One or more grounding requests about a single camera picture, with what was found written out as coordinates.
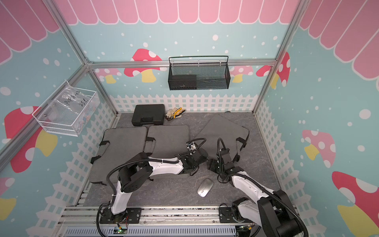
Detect yellow black pliers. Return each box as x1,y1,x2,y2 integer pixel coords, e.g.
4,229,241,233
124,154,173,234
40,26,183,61
165,107,186,121

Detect grey laptop bag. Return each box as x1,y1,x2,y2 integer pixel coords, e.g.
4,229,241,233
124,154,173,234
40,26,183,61
144,125,190,179
197,115,250,162
88,127,148,185

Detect black wire mesh basket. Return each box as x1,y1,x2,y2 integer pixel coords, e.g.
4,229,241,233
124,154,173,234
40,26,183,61
168,55,231,90

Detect black box in basket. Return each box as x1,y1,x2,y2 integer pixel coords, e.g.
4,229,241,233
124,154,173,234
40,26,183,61
168,75,197,90

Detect clear plastic bag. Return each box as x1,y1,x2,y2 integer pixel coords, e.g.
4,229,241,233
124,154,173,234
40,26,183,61
43,85,100,131

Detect silver mouse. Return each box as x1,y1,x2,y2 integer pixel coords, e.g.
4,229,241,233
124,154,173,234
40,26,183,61
197,178,214,198

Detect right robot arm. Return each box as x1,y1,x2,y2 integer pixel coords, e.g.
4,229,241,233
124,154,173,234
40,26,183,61
209,148,309,237

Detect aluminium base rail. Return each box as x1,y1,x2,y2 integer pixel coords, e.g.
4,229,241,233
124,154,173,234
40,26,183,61
56,205,303,229

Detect white wire basket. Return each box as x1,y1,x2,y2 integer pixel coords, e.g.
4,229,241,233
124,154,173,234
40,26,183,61
32,82,100,137

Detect black mounting plate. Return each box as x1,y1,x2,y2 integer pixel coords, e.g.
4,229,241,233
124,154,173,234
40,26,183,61
99,208,142,224
219,206,261,225

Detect black plastic tool case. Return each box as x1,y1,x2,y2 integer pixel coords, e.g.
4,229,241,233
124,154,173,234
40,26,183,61
131,104,165,126

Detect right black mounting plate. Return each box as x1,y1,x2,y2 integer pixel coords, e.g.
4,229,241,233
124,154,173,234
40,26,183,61
219,206,261,225

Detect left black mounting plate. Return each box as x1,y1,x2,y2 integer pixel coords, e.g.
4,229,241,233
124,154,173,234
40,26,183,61
99,208,142,224

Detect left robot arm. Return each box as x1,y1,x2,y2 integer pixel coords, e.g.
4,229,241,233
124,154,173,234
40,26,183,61
96,138,208,224

